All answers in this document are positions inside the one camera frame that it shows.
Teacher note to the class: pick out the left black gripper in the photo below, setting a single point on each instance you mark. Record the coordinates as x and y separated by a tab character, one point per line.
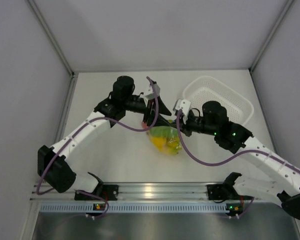
149	111

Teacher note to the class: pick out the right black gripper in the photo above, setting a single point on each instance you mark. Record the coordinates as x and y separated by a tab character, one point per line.
185	127

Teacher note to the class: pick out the clear zip top bag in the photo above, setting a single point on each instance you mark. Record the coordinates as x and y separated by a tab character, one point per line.
169	124

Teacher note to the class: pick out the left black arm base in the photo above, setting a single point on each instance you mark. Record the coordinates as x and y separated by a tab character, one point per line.
102	192

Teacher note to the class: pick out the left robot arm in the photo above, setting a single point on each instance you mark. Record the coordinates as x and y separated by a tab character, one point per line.
55	163

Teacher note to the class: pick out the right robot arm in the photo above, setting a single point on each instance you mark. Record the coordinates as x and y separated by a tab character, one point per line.
284	187

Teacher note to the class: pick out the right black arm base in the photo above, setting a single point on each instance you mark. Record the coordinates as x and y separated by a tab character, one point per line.
216	192

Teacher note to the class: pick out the green fake vegetable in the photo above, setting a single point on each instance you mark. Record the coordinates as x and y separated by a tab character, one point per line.
164	131

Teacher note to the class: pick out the red fake peach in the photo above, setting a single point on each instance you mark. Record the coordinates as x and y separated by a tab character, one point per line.
144	125

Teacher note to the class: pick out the yellow fake banana bunch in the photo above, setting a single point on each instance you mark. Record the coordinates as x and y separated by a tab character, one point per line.
173	146

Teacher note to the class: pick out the white perforated plastic basket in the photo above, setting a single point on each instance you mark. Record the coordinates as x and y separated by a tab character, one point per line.
207	88

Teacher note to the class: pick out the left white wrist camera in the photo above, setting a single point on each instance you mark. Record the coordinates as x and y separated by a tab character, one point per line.
152	92

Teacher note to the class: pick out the aluminium mounting rail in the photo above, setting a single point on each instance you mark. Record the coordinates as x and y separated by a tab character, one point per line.
158	191

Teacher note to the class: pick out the white slotted cable duct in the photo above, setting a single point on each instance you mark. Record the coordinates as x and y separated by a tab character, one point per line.
116	207

